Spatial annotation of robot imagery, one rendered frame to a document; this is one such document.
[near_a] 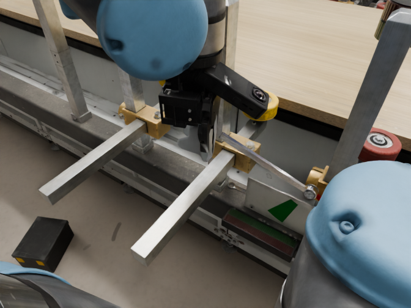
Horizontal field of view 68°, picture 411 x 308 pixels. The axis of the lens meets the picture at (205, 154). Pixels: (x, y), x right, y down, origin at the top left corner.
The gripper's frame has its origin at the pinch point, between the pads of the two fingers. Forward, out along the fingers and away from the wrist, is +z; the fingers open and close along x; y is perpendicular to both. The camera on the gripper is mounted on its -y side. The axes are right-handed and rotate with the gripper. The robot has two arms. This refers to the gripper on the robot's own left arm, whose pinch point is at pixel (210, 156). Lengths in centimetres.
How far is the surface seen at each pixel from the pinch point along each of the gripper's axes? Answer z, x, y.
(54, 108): 20, -31, 60
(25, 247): 78, -8, 81
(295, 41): 0, -56, -14
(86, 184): 90, -55, 82
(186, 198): 5.2, 6.6, 2.8
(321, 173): 3.1, -3.4, -20.4
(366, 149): -0.2, -8.4, -27.7
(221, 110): -3.7, -9.2, -0.2
